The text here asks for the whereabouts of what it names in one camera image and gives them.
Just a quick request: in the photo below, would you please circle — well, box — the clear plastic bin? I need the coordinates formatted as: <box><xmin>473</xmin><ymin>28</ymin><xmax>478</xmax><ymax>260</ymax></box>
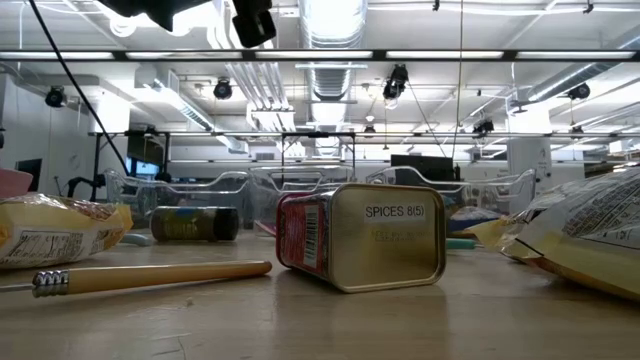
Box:
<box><xmin>363</xmin><ymin>165</ymin><xmax>538</xmax><ymax>237</ymax></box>
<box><xmin>247</xmin><ymin>163</ymin><xmax>358</xmax><ymax>237</ymax></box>
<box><xmin>103</xmin><ymin>168</ymin><xmax>252</xmax><ymax>232</ymax></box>

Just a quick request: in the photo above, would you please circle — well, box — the green spice jar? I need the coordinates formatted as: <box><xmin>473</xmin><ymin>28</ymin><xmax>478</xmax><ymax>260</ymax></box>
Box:
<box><xmin>148</xmin><ymin>204</ymin><xmax>241</xmax><ymax>244</ymax></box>

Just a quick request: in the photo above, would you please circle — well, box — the purple spoon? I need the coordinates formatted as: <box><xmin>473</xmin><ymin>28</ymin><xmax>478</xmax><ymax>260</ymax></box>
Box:
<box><xmin>251</xmin><ymin>218</ymin><xmax>278</xmax><ymax>240</ymax></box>

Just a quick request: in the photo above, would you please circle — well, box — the wooden handled metal spoon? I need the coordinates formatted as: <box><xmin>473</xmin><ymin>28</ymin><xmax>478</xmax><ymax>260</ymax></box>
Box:
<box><xmin>0</xmin><ymin>258</ymin><xmax>274</xmax><ymax>300</ymax></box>

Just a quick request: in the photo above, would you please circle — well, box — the gold red spice tin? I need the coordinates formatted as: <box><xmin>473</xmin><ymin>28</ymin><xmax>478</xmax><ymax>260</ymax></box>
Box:
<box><xmin>274</xmin><ymin>182</ymin><xmax>449</xmax><ymax>296</ymax></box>

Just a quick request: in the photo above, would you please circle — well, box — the blue snack bag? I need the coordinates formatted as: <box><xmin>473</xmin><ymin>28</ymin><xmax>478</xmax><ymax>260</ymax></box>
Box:
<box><xmin>446</xmin><ymin>205</ymin><xmax>505</xmax><ymax>237</ymax></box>

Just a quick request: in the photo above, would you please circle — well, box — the white yellow snack bag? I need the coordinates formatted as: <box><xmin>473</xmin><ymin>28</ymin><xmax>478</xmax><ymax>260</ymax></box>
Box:
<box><xmin>466</xmin><ymin>166</ymin><xmax>640</xmax><ymax>305</ymax></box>

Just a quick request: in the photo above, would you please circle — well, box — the monitor with blue screen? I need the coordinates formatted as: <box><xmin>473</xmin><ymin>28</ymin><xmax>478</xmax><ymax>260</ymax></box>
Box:
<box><xmin>123</xmin><ymin>133</ymin><xmax>170</xmax><ymax>182</ymax></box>

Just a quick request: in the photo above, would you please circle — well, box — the black monitor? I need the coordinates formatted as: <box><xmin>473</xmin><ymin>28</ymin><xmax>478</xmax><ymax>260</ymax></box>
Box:
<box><xmin>14</xmin><ymin>157</ymin><xmax>45</xmax><ymax>194</ymax></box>
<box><xmin>389</xmin><ymin>153</ymin><xmax>462</xmax><ymax>183</ymax></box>

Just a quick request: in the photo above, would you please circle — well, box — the pink bowl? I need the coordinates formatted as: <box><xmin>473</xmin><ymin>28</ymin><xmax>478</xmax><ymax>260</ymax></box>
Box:
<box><xmin>0</xmin><ymin>166</ymin><xmax>35</xmax><ymax>200</ymax></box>

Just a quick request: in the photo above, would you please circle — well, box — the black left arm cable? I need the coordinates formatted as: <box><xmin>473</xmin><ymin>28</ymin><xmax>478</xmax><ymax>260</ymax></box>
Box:
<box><xmin>26</xmin><ymin>0</ymin><xmax>131</xmax><ymax>176</ymax></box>

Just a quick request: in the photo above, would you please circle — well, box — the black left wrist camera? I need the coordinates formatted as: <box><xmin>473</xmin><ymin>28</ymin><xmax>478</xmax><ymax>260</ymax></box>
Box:
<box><xmin>230</xmin><ymin>0</ymin><xmax>278</xmax><ymax>50</ymax></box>

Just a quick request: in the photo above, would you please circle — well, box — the black background rig frame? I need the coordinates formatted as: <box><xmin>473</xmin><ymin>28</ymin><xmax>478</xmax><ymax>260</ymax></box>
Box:
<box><xmin>88</xmin><ymin>127</ymin><xmax>358</xmax><ymax>202</ymax></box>

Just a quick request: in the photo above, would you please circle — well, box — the silver ventilation duct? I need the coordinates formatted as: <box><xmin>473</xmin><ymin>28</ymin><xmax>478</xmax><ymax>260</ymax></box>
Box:
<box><xmin>298</xmin><ymin>0</ymin><xmax>370</xmax><ymax>104</ymax></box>

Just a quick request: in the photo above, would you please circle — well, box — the black overhead frame bar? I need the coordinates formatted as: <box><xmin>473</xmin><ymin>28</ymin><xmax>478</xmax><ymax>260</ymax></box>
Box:
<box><xmin>0</xmin><ymin>48</ymin><xmax>640</xmax><ymax>64</ymax></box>

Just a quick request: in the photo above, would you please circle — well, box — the thin hanging cable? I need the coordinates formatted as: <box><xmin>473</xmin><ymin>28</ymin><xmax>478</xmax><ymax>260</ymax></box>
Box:
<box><xmin>450</xmin><ymin>0</ymin><xmax>465</xmax><ymax>162</ymax></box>

